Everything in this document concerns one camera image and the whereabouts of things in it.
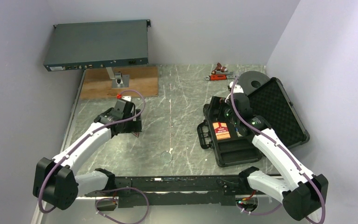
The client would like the black poker set case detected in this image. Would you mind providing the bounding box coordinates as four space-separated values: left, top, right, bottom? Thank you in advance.
197 77 310 167

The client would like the clear round dealer button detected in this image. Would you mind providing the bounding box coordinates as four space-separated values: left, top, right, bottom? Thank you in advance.
160 151 173 164

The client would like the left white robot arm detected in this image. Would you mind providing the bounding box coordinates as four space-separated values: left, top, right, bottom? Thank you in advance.
33 98 144 213

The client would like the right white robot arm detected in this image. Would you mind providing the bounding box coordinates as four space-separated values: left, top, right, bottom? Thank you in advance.
199 93 329 221

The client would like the grey filament spool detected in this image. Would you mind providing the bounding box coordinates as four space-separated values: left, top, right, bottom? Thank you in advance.
234 71 270 99

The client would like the wooden base board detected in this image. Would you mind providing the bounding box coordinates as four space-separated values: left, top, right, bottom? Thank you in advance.
80 66 158 99

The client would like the dark green rack device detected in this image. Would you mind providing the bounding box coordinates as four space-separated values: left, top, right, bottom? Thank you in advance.
43 19 151 71

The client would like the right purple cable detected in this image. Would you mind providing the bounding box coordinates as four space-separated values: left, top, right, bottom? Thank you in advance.
230 76 326 224

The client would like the purple cable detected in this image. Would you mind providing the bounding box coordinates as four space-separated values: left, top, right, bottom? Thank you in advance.
230 76 326 224
38 90 150 224

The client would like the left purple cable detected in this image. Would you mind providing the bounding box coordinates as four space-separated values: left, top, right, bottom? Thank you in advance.
38 90 150 224

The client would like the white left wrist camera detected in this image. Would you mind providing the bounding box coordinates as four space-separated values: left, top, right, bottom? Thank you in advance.
117 94 131 102

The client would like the brown hose nozzle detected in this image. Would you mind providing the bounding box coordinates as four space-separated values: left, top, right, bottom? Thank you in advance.
211 63 228 75

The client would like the grey metal stand bracket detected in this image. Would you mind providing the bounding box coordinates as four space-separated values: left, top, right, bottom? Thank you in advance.
106 67 130 89

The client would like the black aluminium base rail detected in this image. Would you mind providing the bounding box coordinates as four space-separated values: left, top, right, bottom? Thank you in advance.
38 175 311 212

